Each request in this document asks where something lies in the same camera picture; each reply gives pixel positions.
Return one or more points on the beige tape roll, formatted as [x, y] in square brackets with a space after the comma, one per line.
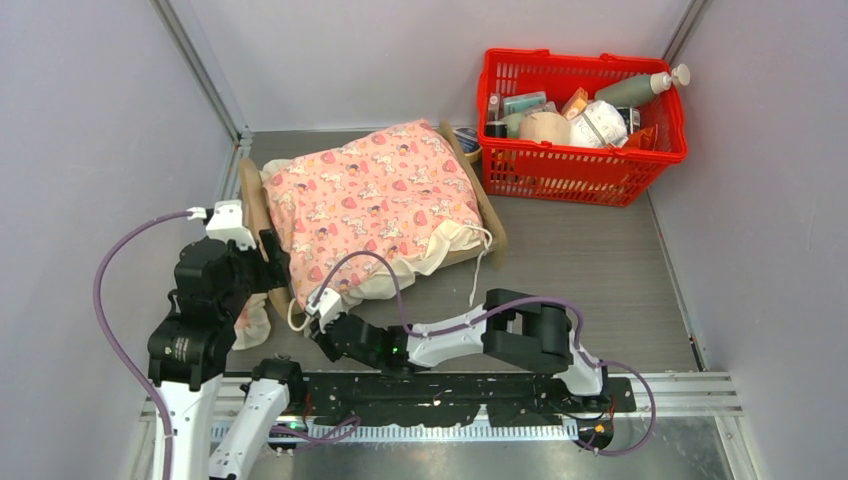
[545, 127]

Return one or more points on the pink unicorn mattress cushion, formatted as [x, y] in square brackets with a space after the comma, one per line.
[378, 205]

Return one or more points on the small pink ruffled pillow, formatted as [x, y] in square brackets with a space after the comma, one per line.
[253, 327]

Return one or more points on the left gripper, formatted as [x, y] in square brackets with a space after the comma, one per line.
[275, 268]

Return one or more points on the orange snack packet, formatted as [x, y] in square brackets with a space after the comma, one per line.
[642, 139]

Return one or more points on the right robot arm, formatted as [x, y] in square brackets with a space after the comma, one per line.
[534, 333]

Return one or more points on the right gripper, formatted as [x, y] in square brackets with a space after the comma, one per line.
[326, 341]

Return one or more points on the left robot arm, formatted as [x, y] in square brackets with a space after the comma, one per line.
[188, 354]

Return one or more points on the white round pouch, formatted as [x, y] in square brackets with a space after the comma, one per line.
[598, 126]

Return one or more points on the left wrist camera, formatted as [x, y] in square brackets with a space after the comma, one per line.
[225, 222]

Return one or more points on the wooden pet bed frame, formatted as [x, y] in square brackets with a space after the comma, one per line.
[484, 212]

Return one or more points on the red plastic basket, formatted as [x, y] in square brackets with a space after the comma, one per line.
[606, 176]

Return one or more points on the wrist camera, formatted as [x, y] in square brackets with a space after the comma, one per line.
[225, 222]
[323, 307]

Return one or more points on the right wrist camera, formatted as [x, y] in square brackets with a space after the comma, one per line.
[323, 307]

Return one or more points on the orange small box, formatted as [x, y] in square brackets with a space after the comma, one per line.
[576, 104]

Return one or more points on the green pump bottle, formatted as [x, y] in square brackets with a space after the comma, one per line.
[642, 89]

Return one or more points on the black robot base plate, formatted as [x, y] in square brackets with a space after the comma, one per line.
[449, 399]

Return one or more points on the teal box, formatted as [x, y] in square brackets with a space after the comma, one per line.
[520, 103]

